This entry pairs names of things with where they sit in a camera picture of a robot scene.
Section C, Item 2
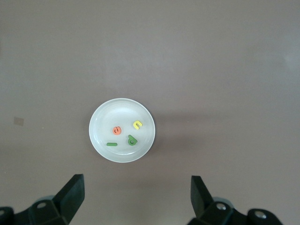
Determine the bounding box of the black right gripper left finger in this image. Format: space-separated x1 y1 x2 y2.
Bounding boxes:
0 173 85 225

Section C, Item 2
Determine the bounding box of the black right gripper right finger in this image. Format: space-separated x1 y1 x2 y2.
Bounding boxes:
188 175 284 225

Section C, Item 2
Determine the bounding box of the beige brown plate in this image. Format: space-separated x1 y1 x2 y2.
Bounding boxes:
89 98 156 164

